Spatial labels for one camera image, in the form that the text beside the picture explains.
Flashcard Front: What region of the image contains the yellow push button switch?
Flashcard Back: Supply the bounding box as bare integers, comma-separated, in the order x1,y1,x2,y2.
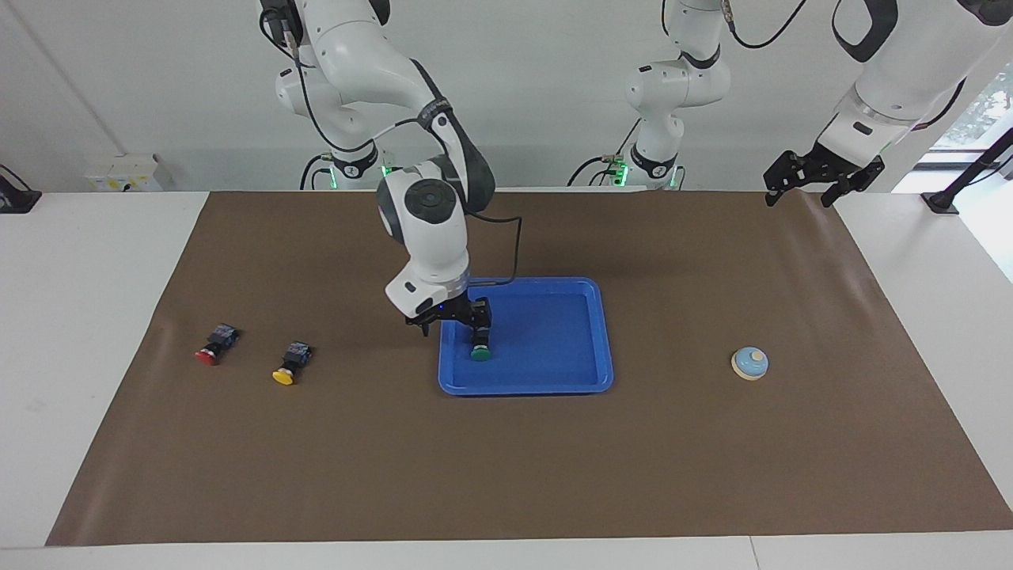
272,341,313,386

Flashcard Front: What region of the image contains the light blue desk bell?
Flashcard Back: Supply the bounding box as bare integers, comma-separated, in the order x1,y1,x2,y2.
730,347,770,382

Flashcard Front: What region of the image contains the red push button switch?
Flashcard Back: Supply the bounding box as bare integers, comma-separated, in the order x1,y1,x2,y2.
195,323,240,367

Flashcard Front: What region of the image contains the blue plastic tray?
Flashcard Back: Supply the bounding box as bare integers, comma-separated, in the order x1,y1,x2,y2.
438,276,615,397

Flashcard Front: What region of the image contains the brown table mat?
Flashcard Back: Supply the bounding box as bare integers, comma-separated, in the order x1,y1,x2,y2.
45,188,1013,547

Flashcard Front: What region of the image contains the white power socket box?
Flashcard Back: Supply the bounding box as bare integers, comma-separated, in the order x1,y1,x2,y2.
85,153,173,192

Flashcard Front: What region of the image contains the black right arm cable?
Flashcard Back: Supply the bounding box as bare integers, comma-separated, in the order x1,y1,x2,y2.
269,8,523,287

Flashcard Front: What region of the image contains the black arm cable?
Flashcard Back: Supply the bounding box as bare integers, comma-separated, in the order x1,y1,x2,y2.
269,8,523,287
722,0,810,51

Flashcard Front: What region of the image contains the black camera stand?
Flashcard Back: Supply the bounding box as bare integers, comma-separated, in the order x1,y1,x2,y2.
920,127,1013,215

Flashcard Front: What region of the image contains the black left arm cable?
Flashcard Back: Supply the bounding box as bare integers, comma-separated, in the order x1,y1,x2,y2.
722,0,810,51

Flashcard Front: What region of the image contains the black base cable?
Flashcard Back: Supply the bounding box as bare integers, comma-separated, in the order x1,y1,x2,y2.
567,117,642,188
299,153,337,191

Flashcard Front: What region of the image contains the black clamp mount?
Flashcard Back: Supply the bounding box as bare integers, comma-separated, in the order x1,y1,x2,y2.
0,164,42,215

